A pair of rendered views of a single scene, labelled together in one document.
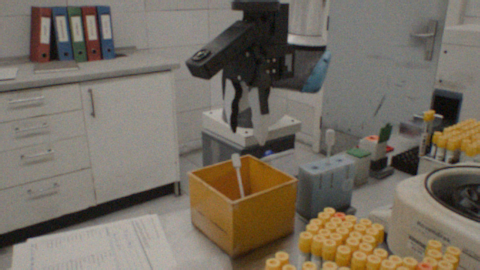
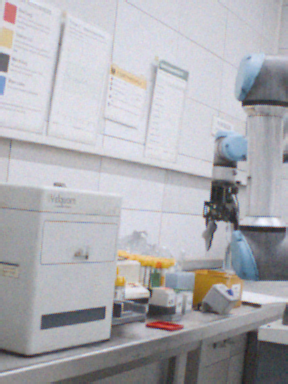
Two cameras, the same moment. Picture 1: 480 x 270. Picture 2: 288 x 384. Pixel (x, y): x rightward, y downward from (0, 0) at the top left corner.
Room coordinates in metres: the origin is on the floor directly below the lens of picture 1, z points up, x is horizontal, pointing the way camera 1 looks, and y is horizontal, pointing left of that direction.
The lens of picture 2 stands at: (2.46, -1.13, 1.16)
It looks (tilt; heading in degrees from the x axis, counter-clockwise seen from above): 3 degrees down; 157
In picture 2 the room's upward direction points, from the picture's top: 6 degrees clockwise
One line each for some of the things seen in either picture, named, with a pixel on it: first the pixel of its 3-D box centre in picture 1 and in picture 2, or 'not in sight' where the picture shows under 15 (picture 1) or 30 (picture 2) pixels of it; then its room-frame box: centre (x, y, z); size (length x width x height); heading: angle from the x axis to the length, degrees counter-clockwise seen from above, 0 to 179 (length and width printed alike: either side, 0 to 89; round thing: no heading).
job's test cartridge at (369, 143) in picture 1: (372, 151); (163, 300); (0.84, -0.30, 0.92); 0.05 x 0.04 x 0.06; 35
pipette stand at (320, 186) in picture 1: (325, 188); (179, 290); (0.65, -0.16, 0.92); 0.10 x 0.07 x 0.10; 122
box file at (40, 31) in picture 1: (39, 35); not in sight; (2.33, 1.14, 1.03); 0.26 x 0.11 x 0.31; 37
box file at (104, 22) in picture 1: (100, 31); not in sight; (2.54, 0.86, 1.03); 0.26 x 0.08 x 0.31; 36
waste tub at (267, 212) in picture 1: (241, 202); (215, 289); (0.60, 0.00, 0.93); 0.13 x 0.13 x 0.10; 36
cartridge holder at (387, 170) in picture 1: (371, 162); (162, 311); (0.84, -0.30, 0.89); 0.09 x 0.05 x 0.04; 35
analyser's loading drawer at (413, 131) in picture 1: (431, 123); (110, 313); (1.05, -0.53, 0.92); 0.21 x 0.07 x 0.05; 127
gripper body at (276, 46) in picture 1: (258, 42); (220, 202); (0.62, -0.03, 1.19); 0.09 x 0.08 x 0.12; 126
